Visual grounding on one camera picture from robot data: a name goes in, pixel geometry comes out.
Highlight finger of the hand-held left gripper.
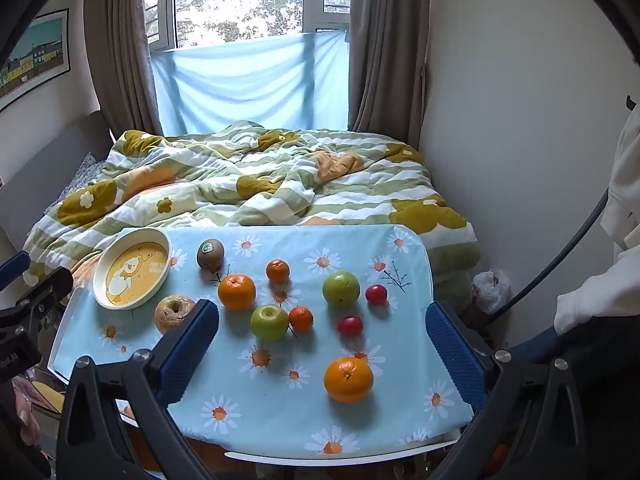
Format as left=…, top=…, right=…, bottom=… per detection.
left=0, top=266, right=74, bottom=333
left=0, top=251, right=32, bottom=292

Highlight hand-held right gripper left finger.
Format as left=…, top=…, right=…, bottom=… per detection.
left=55, top=299, right=236, bottom=480

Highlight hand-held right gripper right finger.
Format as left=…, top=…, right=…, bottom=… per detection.
left=425, top=301, right=601, bottom=480

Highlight wrinkled brown apple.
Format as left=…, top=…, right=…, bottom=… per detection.
left=154, top=294, right=197, bottom=336

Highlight large orange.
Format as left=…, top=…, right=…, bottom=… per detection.
left=217, top=274, right=257, bottom=311
left=323, top=356, right=375, bottom=404

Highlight green apple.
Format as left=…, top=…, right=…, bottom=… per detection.
left=322, top=271, right=361, bottom=307
left=250, top=304, right=290, bottom=343

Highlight cream bowl with bear print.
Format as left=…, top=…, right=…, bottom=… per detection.
left=93, top=228, right=172, bottom=310

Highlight brown kiwi with green sticker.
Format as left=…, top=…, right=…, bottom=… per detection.
left=196, top=239, right=226, bottom=272

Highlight small tangerine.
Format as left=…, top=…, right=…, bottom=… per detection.
left=288, top=306, right=314, bottom=334
left=265, top=259, right=291, bottom=283

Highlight pink cloth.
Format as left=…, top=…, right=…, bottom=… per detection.
left=12, top=375, right=45, bottom=447

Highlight clear plastic bag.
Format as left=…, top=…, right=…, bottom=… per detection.
left=471, top=269, right=512, bottom=315

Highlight blue daisy print tablecloth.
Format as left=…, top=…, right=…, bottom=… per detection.
left=47, top=225, right=476, bottom=456

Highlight grey patterned bedsheet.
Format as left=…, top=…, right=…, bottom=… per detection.
left=52, top=152, right=110, bottom=211

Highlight person's dark pants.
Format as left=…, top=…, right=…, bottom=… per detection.
left=500, top=310, right=640, bottom=378

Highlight green striped floral blanket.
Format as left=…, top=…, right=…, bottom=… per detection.
left=22, top=120, right=483, bottom=311

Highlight person's white sweater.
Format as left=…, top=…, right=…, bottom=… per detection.
left=554, top=107, right=640, bottom=336

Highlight brown curtain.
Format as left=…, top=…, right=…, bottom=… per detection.
left=347, top=0, right=432, bottom=157
left=82, top=0, right=177, bottom=136

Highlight light blue window cloth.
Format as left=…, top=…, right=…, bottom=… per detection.
left=150, top=30, right=351, bottom=137

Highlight black cable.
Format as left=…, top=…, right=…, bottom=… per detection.
left=487, top=187, right=611, bottom=318

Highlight wall poster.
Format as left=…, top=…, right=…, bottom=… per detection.
left=0, top=8, right=71, bottom=112

